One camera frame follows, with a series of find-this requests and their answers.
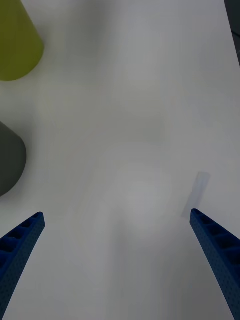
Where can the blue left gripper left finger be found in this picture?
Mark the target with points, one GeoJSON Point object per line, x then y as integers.
{"type": "Point", "coordinates": [17, 252]}

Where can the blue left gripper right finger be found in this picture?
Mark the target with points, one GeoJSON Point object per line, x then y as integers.
{"type": "Point", "coordinates": [220, 252]}

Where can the grey plastic bin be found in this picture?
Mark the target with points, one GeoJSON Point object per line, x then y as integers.
{"type": "Point", "coordinates": [11, 158]}

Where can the yellow-green plastic bin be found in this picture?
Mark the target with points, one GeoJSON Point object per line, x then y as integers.
{"type": "Point", "coordinates": [16, 42]}

